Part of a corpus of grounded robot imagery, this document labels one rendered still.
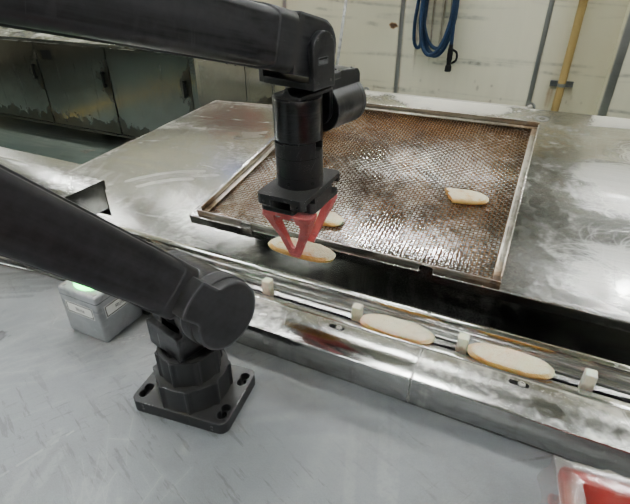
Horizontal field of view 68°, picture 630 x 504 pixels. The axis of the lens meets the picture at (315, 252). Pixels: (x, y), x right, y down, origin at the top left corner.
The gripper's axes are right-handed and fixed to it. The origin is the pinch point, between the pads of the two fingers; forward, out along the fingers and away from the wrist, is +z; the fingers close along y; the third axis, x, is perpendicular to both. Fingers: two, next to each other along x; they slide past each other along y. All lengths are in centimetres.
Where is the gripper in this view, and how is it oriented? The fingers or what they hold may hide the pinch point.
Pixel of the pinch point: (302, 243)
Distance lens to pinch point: 62.6
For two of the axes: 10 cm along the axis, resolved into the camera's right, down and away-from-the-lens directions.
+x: -8.9, -2.3, 3.9
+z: 0.2, 8.4, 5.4
